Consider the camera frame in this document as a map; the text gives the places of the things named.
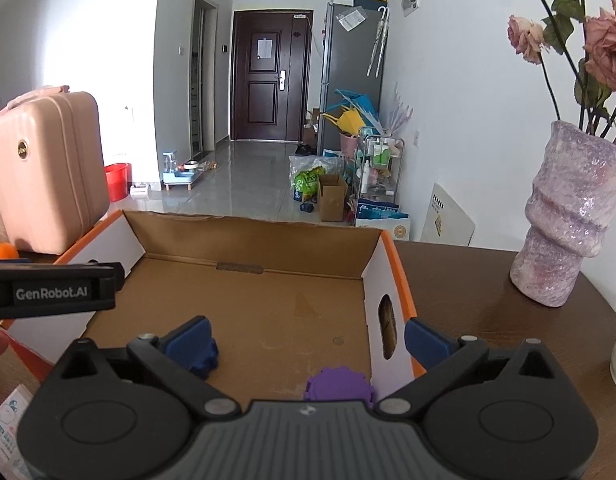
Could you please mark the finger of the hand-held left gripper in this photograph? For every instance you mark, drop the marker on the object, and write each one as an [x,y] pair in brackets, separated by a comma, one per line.
[110,274]

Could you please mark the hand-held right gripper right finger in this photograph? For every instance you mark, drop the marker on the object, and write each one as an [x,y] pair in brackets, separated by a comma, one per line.
[425,342]

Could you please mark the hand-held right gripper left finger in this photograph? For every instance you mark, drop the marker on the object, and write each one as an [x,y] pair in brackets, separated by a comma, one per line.
[188,342]

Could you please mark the blue plastic toy part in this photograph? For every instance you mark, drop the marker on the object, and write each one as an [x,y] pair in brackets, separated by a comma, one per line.
[208,360]

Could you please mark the red and orange cardboard box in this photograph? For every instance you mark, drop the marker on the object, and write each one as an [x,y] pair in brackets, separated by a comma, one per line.
[268,305]

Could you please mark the purple plastic gear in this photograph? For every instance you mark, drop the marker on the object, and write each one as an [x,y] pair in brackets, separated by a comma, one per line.
[338,385]

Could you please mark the white wet wipes packet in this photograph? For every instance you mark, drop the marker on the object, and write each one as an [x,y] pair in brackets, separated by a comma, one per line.
[10,425]

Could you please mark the orange fruit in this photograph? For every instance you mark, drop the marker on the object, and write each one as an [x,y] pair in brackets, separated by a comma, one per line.
[3,251]

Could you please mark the small white box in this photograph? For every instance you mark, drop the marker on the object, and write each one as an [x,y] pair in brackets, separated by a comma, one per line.
[140,190]

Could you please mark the red plastic bucket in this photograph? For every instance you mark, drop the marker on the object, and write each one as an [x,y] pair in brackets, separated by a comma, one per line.
[117,182]

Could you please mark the blue and white pet feeder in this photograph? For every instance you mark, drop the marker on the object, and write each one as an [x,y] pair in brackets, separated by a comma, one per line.
[180,175]

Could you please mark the pink hard-shell suitcase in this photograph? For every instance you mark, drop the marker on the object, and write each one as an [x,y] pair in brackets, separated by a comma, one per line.
[48,170]

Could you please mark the white leaning board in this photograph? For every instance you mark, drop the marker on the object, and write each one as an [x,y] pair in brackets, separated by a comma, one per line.
[453,220]

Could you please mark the blue and white carton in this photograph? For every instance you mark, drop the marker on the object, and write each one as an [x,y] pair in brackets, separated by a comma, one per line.
[383,220]

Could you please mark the small open cardboard box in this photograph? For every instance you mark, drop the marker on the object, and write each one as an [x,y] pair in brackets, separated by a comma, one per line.
[333,205]

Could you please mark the purple glitter vase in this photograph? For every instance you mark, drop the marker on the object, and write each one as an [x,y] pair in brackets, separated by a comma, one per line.
[563,220]

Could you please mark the green printed bag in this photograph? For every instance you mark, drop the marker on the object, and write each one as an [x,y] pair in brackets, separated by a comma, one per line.
[308,185]

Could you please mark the pink plastic bin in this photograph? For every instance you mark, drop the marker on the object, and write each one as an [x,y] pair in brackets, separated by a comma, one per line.
[349,145]

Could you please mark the dark brown entrance door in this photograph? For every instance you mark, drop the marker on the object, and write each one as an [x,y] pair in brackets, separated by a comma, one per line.
[258,105]

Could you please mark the pair of dark shoes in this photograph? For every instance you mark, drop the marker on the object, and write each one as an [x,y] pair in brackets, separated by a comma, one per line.
[305,150]

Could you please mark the purple feather decoration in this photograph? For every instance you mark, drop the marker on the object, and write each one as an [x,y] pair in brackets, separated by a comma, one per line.
[395,115]

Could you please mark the yellow plastic dustpan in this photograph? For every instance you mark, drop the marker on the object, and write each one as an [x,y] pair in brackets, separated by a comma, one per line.
[348,120]

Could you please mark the stacked brown cardboard boxes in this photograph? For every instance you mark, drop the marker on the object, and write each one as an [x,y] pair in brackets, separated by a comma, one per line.
[310,132]

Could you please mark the white paper notice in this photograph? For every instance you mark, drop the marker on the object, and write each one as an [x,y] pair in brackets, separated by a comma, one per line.
[264,48]

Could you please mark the grey refrigerator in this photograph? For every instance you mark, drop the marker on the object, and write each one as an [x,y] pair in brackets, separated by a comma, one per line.
[348,60]

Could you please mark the white folded umbrella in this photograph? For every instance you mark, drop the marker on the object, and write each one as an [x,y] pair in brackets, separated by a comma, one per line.
[380,35]

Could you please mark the clear plastic packet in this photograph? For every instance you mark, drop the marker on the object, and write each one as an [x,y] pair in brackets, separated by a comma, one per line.
[351,19]

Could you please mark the dried pink rose bouquet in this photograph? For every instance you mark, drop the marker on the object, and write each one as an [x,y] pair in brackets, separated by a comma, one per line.
[608,45]

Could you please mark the grey interior door frame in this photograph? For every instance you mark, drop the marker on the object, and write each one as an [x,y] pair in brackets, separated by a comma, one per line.
[198,85]

